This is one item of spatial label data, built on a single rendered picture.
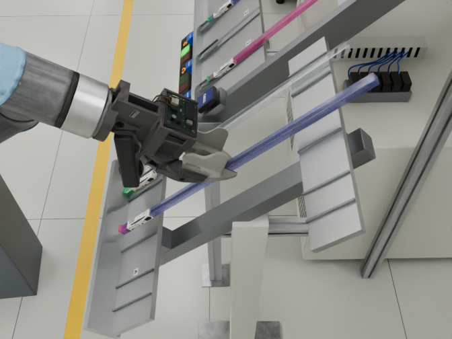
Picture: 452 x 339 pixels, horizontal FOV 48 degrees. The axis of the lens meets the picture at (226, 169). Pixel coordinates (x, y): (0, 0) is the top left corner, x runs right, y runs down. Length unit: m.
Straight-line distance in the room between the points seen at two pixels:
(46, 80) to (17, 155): 1.51
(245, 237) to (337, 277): 0.91
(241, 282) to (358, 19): 0.54
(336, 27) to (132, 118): 0.47
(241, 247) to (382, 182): 0.58
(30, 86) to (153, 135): 0.15
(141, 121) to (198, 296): 1.09
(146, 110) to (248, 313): 0.64
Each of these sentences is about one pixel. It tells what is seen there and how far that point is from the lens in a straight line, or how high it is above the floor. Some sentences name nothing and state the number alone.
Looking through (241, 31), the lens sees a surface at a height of 0.81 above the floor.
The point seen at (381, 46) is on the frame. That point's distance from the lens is 1.45.
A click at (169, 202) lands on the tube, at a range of 0.82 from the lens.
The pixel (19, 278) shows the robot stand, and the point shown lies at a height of 0.13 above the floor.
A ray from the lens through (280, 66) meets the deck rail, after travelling 1.01.
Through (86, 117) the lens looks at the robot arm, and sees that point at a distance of 0.64.
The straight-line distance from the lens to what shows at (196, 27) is 1.34.
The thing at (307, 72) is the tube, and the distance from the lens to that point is 0.76.
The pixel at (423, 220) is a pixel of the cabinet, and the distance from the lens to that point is 1.57.
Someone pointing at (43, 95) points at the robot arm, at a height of 1.12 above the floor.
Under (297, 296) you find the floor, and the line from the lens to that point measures 1.69.
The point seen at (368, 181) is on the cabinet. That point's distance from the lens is 1.35.
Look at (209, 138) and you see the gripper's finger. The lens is 0.73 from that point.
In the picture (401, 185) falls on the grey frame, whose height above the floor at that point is 0.49.
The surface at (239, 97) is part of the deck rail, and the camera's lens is 1.06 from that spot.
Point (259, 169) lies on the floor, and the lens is 1.94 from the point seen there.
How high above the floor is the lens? 1.53
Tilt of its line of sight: 52 degrees down
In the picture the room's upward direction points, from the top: straight up
